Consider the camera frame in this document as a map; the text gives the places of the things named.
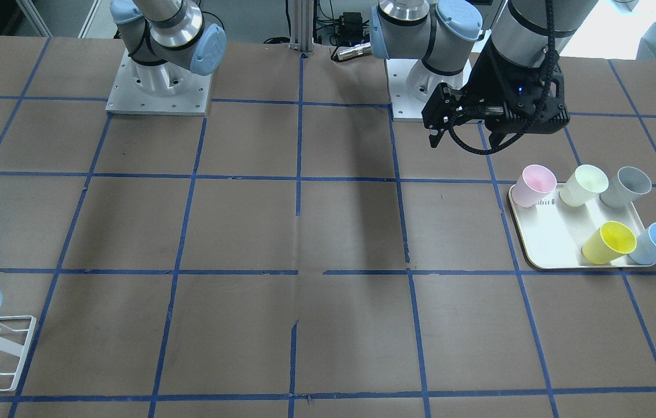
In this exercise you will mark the aluminium frame post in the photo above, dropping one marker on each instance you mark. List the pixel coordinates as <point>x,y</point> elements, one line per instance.
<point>301,25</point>

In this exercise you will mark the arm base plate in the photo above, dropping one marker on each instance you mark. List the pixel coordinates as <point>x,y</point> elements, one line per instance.
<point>165,90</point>
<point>411,84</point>

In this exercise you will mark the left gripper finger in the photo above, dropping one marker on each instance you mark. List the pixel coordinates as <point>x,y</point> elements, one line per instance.
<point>441,113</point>
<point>499,138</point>

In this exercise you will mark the cream plastic tray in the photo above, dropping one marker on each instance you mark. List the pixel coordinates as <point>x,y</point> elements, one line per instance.
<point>553,233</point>

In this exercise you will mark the yellow cup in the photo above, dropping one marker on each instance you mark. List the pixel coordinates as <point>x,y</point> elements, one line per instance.
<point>611,241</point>

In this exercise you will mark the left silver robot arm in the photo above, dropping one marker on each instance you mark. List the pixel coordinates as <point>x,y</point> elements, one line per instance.
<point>442,35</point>

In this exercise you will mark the pale green cup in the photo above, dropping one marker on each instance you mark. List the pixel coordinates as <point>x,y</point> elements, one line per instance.
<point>585,184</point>

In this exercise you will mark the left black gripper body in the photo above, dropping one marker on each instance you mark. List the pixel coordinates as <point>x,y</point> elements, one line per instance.
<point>483,76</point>

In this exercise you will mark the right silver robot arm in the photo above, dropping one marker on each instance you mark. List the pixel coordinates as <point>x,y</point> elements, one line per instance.
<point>159,34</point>

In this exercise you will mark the grey cup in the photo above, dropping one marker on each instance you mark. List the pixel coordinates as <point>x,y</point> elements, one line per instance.
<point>629,184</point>

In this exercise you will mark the pink cup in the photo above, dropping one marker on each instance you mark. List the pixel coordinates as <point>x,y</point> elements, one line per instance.
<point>534,184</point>

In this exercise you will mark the silver metal connector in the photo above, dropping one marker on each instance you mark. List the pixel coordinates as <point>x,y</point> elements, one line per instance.
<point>352,52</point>

